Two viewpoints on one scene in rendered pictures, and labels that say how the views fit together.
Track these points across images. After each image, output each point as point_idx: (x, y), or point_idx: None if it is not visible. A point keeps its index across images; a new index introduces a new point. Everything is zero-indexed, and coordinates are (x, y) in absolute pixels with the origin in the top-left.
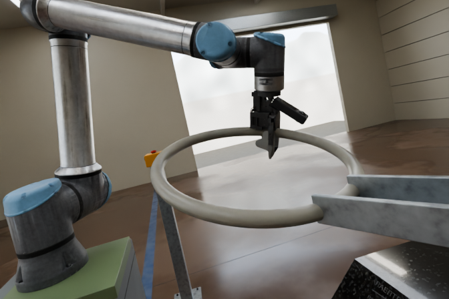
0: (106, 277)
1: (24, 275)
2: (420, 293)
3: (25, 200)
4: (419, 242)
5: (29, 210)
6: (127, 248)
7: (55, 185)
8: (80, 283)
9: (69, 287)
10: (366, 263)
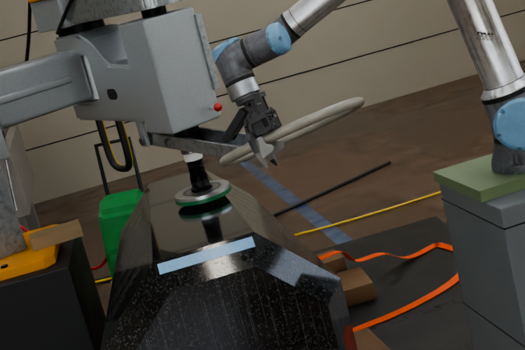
0: (448, 172)
1: None
2: (237, 222)
3: None
4: (201, 245)
5: None
6: (469, 191)
7: None
8: (470, 166)
9: (477, 164)
10: (248, 230)
